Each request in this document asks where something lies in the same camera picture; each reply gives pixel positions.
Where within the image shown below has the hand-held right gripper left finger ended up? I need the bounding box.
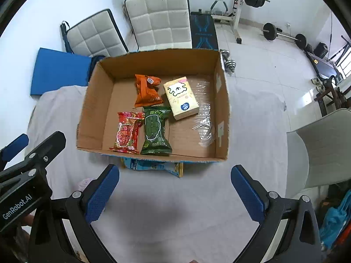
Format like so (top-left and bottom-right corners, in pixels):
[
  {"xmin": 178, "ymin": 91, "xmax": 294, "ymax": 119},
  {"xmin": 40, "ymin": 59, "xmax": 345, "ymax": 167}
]
[{"xmin": 29, "ymin": 164, "xmax": 120, "ymax": 263}]

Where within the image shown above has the red snack packet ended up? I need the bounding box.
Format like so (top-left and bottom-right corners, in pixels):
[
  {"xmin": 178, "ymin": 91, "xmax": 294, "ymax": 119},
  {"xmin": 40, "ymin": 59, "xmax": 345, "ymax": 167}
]
[{"xmin": 109, "ymin": 111, "xmax": 145, "ymax": 153}]

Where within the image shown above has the clear plastic film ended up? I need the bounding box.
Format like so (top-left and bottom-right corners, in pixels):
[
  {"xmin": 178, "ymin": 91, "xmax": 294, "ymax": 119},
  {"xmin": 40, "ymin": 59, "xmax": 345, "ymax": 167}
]
[{"xmin": 192, "ymin": 79, "xmax": 218, "ymax": 147}]

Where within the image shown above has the dark wooden stand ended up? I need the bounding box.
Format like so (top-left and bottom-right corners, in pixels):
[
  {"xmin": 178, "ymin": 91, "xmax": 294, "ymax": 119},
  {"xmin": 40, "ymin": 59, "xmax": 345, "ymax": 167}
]
[{"xmin": 314, "ymin": 75, "xmax": 349, "ymax": 117}]

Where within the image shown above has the small white quilted chair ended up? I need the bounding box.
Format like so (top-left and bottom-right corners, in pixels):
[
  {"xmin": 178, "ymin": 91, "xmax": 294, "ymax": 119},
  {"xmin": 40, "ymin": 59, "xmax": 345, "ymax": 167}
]
[{"xmin": 60, "ymin": 8, "xmax": 129, "ymax": 58}]

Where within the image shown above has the brown cardboard box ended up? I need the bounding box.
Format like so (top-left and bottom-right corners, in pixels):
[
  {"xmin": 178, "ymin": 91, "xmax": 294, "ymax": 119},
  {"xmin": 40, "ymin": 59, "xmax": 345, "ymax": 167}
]
[{"xmin": 76, "ymin": 49, "xmax": 230, "ymax": 163}]

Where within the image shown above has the chrome dumbbell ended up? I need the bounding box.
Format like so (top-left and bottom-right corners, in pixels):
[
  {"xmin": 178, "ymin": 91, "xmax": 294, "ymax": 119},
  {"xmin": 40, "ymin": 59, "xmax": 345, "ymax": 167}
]
[{"xmin": 219, "ymin": 50, "xmax": 236, "ymax": 73}]

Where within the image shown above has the cream tissue pack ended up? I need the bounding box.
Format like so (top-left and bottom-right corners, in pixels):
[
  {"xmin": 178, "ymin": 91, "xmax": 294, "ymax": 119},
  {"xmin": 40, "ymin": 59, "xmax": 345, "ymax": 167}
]
[{"xmin": 163, "ymin": 77, "xmax": 199, "ymax": 121}]

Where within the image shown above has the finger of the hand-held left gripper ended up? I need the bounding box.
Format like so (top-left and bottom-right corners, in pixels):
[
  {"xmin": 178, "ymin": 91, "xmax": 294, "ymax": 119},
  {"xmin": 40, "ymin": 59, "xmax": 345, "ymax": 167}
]
[
  {"xmin": 0, "ymin": 131, "xmax": 67, "ymax": 182},
  {"xmin": 0, "ymin": 134, "xmax": 29, "ymax": 170}
]

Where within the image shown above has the black treadmill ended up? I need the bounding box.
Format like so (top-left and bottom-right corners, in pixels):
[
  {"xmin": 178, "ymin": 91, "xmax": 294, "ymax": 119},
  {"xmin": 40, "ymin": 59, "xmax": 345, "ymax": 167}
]
[{"xmin": 304, "ymin": 42, "xmax": 344, "ymax": 84}]

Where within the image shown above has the short barbell with black plates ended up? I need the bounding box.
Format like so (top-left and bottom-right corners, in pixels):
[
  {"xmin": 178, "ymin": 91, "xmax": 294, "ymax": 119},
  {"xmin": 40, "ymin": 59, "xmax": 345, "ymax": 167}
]
[{"xmin": 260, "ymin": 22, "xmax": 308, "ymax": 49}]

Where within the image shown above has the large white quilted chair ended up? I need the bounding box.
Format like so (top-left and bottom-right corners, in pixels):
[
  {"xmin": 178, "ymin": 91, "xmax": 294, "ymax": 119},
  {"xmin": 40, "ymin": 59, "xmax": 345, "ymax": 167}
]
[{"xmin": 124, "ymin": 0, "xmax": 193, "ymax": 52}]

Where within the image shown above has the blue bag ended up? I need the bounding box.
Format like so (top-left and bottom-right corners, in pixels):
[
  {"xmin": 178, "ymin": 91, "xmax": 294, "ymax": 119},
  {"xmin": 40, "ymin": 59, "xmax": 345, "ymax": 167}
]
[{"xmin": 319, "ymin": 197, "xmax": 351, "ymax": 250}]

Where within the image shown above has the blue foam mat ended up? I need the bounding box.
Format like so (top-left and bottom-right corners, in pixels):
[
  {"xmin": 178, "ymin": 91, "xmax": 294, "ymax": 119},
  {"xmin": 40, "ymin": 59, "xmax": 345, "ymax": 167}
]
[{"xmin": 30, "ymin": 47, "xmax": 106, "ymax": 97}]

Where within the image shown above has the white weight rack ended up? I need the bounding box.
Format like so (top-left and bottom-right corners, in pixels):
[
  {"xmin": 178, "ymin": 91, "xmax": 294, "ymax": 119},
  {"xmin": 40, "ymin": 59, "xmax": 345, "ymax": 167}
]
[{"xmin": 211, "ymin": 0, "xmax": 249, "ymax": 44}]

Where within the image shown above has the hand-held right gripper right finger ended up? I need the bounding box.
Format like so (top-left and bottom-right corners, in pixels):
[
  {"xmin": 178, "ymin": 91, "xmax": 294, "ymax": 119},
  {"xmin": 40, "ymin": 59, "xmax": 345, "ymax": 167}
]
[{"xmin": 231, "ymin": 164, "xmax": 322, "ymax": 263}]

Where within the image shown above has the white plastic chair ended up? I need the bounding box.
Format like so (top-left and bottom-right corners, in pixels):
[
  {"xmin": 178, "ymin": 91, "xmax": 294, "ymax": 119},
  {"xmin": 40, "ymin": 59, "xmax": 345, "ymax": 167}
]
[{"xmin": 286, "ymin": 108, "xmax": 351, "ymax": 198}]

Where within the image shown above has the orange snack packet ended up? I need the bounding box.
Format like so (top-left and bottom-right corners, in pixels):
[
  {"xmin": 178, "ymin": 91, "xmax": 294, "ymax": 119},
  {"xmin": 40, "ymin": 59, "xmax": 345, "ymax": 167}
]
[{"xmin": 134, "ymin": 74, "xmax": 164, "ymax": 108}]

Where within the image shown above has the green snack packet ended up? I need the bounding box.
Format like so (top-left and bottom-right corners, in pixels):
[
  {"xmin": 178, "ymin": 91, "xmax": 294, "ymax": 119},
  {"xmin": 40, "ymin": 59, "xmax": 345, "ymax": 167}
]
[{"xmin": 140, "ymin": 106, "xmax": 173, "ymax": 157}]

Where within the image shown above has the blue snack packet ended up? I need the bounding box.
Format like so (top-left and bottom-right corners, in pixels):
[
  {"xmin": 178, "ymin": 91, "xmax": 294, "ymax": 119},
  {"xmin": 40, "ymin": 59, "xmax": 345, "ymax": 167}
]
[{"xmin": 122, "ymin": 157, "xmax": 184, "ymax": 178}]

